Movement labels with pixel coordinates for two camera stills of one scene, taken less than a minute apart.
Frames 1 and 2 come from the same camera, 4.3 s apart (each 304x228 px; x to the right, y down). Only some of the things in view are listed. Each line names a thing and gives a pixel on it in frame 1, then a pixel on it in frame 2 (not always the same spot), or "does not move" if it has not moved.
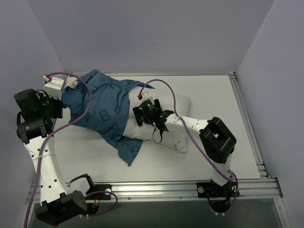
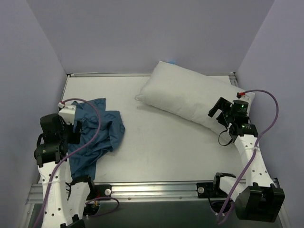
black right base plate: (213, 190) does not move
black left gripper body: (58, 107) to (77, 129)
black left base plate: (100, 187) does not move
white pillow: (175, 136) to (188, 94)
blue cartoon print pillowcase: (106, 118) to (84, 163)
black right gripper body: (138, 116) to (223, 110)
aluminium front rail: (267, 188) does not move
